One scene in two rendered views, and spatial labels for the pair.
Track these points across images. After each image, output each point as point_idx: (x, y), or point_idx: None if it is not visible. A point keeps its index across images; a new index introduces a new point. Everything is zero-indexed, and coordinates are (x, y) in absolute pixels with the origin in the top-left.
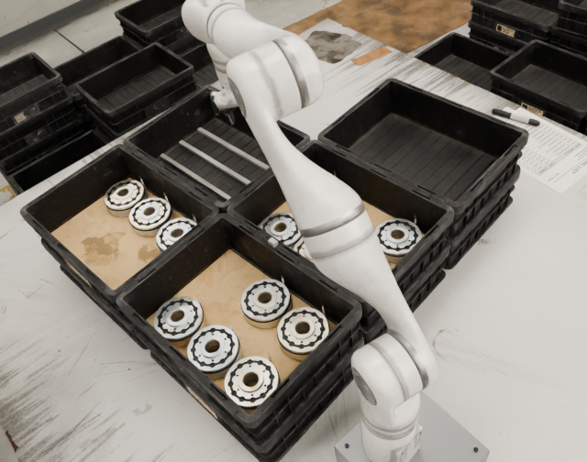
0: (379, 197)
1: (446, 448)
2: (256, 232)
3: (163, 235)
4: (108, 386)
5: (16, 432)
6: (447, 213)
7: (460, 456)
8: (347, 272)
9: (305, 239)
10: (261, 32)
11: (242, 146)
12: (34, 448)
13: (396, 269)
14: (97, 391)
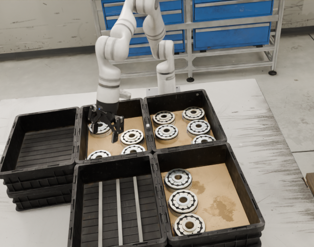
0: (84, 142)
1: (155, 92)
2: (149, 135)
3: (185, 181)
4: (250, 179)
5: (302, 184)
6: (84, 106)
7: (153, 90)
8: None
9: (164, 26)
10: (128, 6)
11: (92, 226)
12: (293, 174)
13: (121, 100)
14: (256, 180)
